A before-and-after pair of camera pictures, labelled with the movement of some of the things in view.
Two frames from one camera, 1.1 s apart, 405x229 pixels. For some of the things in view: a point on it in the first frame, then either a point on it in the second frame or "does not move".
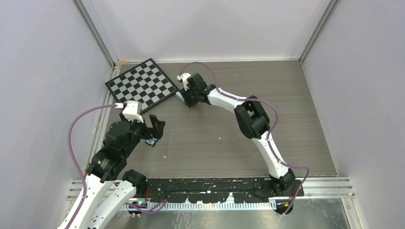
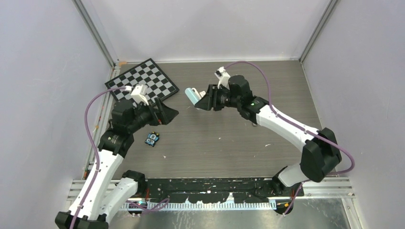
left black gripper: (158, 125) → (162, 115)
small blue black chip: (151, 141) does not move
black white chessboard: (146, 83) does not move
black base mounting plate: (216, 190) does not move
